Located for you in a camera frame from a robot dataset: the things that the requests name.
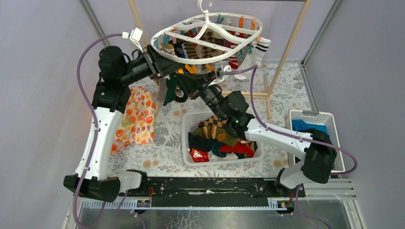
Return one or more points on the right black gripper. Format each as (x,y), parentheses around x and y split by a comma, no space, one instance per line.
(193,83)

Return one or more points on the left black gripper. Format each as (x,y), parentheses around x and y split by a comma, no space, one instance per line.
(152,60)

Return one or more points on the green white yellow sock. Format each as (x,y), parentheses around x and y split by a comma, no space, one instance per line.
(171,85)

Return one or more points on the brown argyle sock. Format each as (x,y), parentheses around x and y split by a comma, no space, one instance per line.
(212,128)

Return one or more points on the white oval sock hanger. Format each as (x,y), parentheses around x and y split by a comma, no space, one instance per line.
(220,35)

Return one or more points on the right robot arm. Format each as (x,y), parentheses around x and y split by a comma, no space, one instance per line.
(314,148)

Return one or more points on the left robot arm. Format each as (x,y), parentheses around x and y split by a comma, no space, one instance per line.
(91,179)

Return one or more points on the orange clothespin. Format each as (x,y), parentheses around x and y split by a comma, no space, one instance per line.
(191,68)
(210,67)

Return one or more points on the black sunaibe sport sock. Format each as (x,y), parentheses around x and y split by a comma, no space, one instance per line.
(180,95)

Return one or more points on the white sock laundry basket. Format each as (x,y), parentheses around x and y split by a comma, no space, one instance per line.
(191,120)

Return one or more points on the olive green sock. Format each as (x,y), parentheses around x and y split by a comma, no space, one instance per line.
(227,139)

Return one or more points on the white black striped sock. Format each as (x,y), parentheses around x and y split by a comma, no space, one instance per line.
(256,57)

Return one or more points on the floral orange cloth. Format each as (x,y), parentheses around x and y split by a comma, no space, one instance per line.
(138,121)

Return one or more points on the red sock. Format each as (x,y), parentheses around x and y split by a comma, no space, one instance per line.
(239,149)

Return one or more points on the blue cloth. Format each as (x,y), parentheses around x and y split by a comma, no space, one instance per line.
(300,125)

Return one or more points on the white side basket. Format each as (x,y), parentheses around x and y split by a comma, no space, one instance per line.
(317,118)

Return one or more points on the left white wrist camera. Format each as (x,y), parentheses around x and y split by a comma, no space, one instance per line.
(134,37)

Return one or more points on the wooden drying rack frame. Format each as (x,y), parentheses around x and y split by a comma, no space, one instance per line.
(269,87)

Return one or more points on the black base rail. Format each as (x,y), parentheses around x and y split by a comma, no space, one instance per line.
(253,187)

